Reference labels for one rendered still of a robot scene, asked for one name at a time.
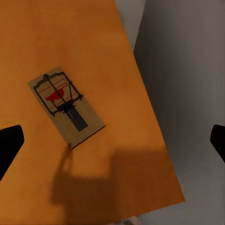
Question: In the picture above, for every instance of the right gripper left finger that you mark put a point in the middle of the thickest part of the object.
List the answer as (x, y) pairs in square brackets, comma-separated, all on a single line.
[(11, 140)]

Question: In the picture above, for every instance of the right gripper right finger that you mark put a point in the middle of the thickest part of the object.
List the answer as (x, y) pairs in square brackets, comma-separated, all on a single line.
[(218, 140)]

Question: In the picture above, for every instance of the mousetrap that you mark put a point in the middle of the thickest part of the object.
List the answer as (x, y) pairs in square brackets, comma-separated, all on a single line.
[(65, 105)]

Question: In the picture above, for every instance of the cabinet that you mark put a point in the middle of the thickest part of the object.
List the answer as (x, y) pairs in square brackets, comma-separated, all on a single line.
[(122, 171)]

